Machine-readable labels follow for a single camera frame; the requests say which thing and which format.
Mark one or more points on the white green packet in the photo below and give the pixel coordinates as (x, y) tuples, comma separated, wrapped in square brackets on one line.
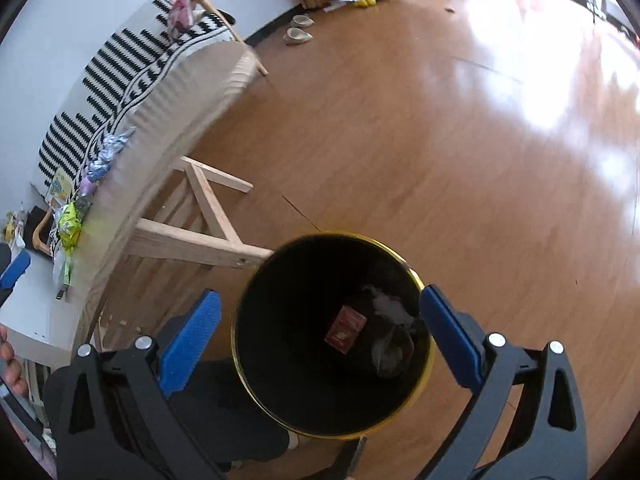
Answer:
[(62, 272)]

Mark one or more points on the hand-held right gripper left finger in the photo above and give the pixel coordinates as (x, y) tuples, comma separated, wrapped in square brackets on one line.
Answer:
[(192, 345)]

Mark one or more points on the colourful picture book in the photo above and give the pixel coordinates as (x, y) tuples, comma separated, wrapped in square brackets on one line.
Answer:
[(60, 189)]

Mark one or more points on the black cushion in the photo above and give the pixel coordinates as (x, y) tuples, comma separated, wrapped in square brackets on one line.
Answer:
[(35, 217)]

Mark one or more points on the red packet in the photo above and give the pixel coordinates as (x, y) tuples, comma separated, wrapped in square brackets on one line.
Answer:
[(345, 331)]

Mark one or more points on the wooden frame sofa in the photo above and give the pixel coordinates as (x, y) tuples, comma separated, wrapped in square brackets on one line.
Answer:
[(261, 66)]

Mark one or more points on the white paper scrap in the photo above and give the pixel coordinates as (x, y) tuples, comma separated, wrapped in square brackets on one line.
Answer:
[(337, 6)]

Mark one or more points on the purple wrapper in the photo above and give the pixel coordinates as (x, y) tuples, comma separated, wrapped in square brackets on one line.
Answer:
[(87, 185)]

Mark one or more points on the yellow green wrapper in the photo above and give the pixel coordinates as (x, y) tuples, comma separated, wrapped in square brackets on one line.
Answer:
[(67, 227)]

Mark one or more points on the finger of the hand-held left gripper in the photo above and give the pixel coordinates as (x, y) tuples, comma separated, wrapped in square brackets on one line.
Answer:
[(15, 267)]

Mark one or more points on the black bin with gold rim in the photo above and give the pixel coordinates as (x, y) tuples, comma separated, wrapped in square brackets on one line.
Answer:
[(300, 310)]

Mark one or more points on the dark green wrapper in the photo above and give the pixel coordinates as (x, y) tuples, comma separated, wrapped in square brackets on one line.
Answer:
[(82, 203)]

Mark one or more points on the pink cushion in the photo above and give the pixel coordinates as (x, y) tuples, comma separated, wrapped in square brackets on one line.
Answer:
[(181, 10)]

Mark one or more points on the yellow toy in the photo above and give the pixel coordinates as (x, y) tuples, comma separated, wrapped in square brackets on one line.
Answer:
[(365, 1)]

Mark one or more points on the blue silver wrapper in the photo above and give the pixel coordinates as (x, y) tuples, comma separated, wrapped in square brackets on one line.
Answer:
[(122, 137)]

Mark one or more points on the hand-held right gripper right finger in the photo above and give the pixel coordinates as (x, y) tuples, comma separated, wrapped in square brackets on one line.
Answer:
[(450, 340)]

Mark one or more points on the black and white striped blanket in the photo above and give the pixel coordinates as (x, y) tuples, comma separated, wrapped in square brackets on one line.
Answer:
[(115, 70)]

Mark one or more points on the person's left hand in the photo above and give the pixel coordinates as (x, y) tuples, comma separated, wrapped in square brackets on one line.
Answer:
[(12, 365)]

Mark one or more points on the oval wooden table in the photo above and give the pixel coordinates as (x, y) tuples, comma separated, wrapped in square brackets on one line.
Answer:
[(165, 110)]

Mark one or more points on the grey crumpled wrapper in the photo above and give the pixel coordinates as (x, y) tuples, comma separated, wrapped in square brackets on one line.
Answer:
[(395, 350)]

